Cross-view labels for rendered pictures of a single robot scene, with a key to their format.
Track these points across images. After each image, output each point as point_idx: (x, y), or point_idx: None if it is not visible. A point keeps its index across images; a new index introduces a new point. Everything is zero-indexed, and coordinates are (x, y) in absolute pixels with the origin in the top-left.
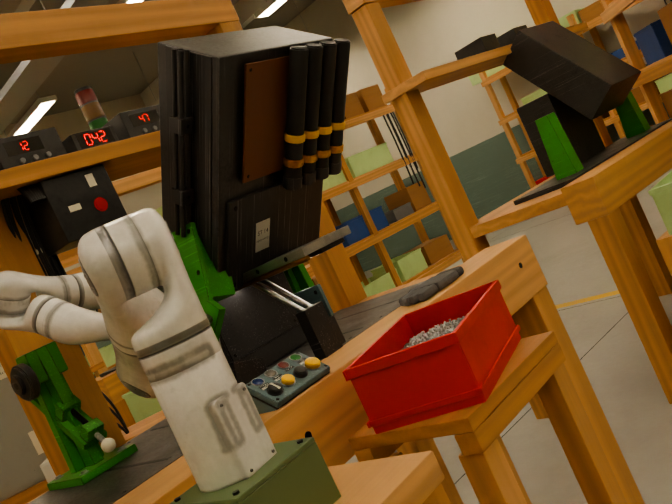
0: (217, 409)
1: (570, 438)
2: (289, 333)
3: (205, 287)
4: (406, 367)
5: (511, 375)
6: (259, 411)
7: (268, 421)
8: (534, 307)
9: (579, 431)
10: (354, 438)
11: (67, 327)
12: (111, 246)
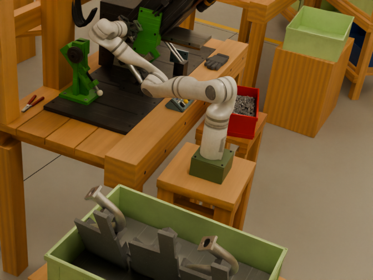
0: (224, 141)
1: (252, 148)
2: None
3: (155, 42)
4: (234, 119)
5: (257, 130)
6: (172, 109)
7: (181, 117)
8: (237, 75)
9: (257, 147)
10: (199, 129)
11: (129, 58)
12: (226, 91)
